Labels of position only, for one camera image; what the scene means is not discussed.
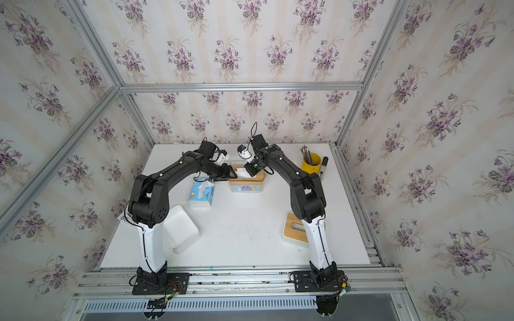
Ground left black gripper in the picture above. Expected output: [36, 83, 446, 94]
[201, 162, 238, 182]

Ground bamboo tissue box lid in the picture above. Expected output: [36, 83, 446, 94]
[231, 166, 266, 181]

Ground blue tissue paper pack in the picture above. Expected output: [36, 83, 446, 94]
[235, 167, 252, 179]

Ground clear plastic tissue box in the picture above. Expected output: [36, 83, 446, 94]
[229, 162, 264, 193]

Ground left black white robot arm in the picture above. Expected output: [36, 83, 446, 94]
[124, 140, 236, 288]

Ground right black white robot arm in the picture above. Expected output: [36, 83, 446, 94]
[245, 135, 338, 288]

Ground white bamboo-lid tissue box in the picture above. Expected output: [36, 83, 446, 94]
[282, 211, 309, 247]

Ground white plastic box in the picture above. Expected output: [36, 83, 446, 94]
[163, 205, 202, 255]

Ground pencils in cup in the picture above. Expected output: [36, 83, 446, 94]
[301, 145, 313, 166]

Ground yellow pen cup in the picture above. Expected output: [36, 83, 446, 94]
[301, 152, 322, 174]

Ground black marker pen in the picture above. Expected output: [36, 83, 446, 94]
[318, 156, 329, 180]

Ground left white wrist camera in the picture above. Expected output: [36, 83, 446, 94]
[214, 150, 230, 166]

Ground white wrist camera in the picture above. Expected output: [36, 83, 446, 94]
[237, 144, 252, 160]
[214, 150, 230, 166]

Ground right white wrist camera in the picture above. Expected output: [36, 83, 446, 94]
[237, 144, 252, 160]

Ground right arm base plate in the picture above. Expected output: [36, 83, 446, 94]
[289, 270, 348, 293]

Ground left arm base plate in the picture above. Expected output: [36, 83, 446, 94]
[130, 273, 191, 296]

